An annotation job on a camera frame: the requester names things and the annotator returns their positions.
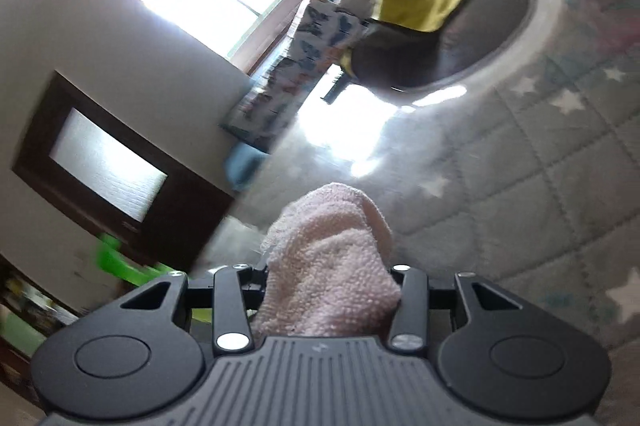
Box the blue sofa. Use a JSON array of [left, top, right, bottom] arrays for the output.
[[222, 0, 426, 193]]

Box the pale pink towel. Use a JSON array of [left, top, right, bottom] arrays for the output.
[[250, 181, 403, 339]]

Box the butterfly print cushion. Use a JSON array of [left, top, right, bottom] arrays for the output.
[[220, 0, 368, 152]]

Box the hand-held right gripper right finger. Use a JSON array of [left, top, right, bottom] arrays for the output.
[[387, 263, 527, 352]]

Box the dark door frosted glass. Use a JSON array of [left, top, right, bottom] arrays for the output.
[[10, 71, 236, 272]]

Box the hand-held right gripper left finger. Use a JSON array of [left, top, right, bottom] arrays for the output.
[[117, 262, 271, 354]]

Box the yellow grey microfibre cloth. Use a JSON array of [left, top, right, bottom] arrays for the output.
[[340, 0, 471, 80]]

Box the clear pump bottle green liquid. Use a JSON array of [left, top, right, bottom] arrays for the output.
[[97, 233, 213, 324]]

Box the round black induction hob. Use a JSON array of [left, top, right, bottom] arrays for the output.
[[350, 0, 568, 94]]

